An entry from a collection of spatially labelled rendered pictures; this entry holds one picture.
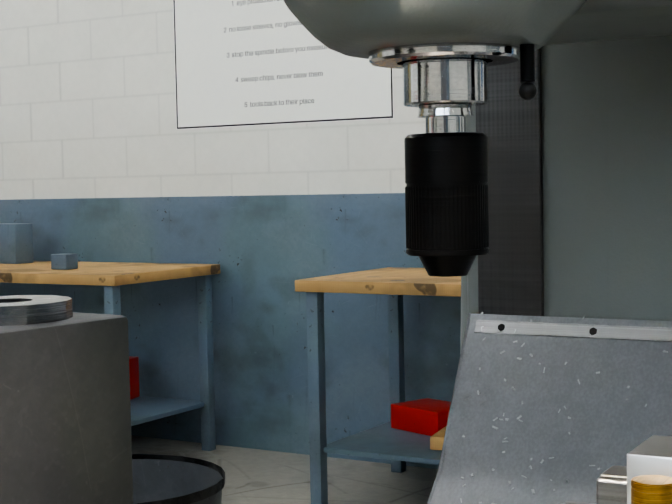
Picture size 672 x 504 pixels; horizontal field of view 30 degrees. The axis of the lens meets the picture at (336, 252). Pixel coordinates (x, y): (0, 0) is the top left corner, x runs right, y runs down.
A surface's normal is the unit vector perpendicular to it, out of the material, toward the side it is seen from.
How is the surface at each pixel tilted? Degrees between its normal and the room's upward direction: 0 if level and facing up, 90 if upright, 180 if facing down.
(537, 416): 64
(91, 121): 90
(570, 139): 90
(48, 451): 90
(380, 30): 147
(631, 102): 90
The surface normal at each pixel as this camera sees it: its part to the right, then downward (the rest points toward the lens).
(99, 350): 0.81, 0.01
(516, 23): 0.46, 0.77
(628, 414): -0.47, -0.40
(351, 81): -0.51, 0.06
